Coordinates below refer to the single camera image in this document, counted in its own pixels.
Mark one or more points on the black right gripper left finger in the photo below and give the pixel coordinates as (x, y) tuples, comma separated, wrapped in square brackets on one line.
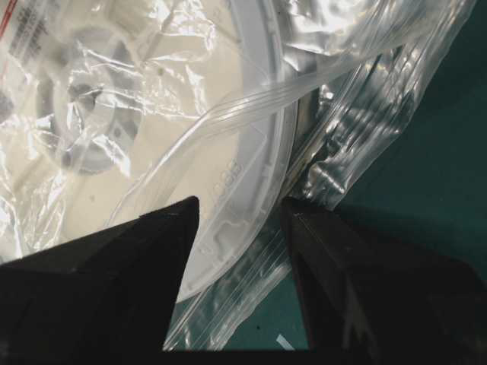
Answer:
[(104, 298)]

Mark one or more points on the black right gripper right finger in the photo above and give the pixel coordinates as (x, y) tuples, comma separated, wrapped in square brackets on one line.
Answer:
[(369, 299)]

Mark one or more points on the white component reel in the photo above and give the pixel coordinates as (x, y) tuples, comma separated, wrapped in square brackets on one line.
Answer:
[(113, 109)]

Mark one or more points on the clear zip bag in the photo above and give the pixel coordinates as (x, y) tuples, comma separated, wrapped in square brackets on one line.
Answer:
[(323, 41)]

